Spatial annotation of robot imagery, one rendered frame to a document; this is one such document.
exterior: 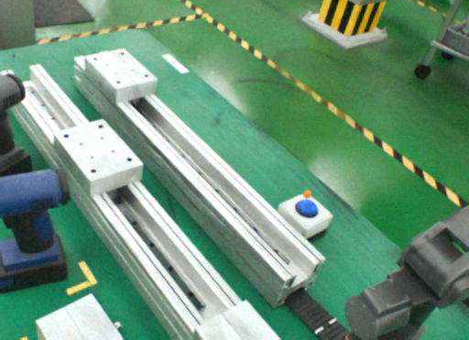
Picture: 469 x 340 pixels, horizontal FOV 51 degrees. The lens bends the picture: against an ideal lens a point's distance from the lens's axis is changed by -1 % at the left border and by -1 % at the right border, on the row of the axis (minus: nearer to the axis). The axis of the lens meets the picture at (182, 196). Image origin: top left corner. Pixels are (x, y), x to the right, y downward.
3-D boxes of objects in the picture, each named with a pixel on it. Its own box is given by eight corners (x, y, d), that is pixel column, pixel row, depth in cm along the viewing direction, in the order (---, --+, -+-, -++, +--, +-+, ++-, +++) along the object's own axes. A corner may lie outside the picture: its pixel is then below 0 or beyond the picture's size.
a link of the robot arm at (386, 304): (485, 279, 59) (432, 228, 64) (415, 306, 54) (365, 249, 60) (438, 333, 67) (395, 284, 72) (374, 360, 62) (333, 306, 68)
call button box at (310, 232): (324, 235, 102) (334, 214, 98) (291, 253, 98) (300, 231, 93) (298, 211, 107) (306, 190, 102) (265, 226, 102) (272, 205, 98)
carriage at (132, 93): (155, 103, 120) (158, 79, 115) (114, 114, 115) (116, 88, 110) (122, 71, 129) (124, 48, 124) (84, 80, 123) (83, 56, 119)
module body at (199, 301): (234, 332, 83) (245, 302, 77) (185, 359, 78) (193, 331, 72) (42, 93, 127) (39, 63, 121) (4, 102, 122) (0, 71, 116)
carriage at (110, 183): (141, 190, 97) (143, 163, 92) (90, 208, 92) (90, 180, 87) (103, 144, 106) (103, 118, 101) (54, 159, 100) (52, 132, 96)
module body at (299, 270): (311, 286, 92) (326, 257, 86) (273, 309, 87) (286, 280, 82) (107, 79, 136) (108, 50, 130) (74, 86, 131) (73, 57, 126)
